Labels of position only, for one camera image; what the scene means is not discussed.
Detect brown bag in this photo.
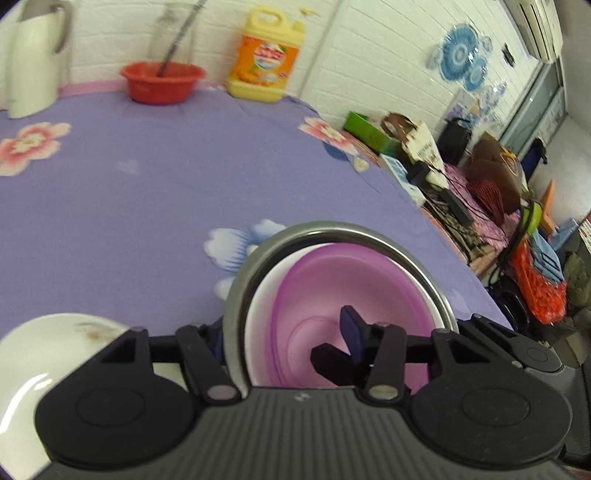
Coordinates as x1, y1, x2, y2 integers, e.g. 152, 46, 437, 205
466, 131, 526, 213

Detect white plate with small print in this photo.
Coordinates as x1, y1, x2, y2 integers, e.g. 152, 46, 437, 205
0, 313, 185, 474

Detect white electric kettle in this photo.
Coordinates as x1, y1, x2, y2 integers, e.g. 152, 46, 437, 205
0, 0, 75, 120

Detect purple floral tablecloth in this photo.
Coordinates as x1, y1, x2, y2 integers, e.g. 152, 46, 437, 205
0, 80, 518, 480

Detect purple plastic bowl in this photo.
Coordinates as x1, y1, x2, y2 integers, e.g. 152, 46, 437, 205
269, 244, 437, 388

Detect light blue box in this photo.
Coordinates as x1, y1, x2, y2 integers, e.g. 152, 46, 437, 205
381, 154, 428, 207

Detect orange mesh bag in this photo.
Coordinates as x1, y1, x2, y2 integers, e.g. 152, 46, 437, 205
508, 240, 568, 324

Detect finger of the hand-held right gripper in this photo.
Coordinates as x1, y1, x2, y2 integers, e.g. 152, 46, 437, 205
311, 343, 360, 387

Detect blue flower wall decals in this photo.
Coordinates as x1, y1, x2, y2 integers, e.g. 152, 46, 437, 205
431, 23, 492, 93

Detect red striped cloth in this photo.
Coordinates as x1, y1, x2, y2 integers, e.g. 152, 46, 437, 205
466, 180, 506, 225

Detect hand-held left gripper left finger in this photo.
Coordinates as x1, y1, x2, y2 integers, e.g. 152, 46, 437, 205
95, 322, 236, 402

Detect red plastic basket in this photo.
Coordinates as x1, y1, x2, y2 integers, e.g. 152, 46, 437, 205
121, 62, 207, 106

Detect clear glass with stick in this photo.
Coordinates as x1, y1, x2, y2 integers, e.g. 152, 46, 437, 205
157, 0, 207, 77

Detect yellow detergent bottle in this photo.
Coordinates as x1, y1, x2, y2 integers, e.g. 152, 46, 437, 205
226, 6, 308, 103

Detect clear glass jar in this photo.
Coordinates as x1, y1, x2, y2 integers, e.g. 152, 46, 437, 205
150, 2, 199, 75

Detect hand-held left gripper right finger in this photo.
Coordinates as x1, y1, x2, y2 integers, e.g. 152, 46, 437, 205
339, 305, 472, 402

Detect white air conditioner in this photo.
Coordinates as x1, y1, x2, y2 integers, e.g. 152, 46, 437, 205
503, 0, 565, 63

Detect green box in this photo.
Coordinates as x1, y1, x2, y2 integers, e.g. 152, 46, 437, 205
344, 111, 402, 155

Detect white printed tote bag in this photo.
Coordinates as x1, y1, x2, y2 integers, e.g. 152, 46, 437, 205
401, 121, 445, 168

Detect pink printed cloth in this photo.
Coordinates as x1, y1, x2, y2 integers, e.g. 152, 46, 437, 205
355, 138, 520, 280

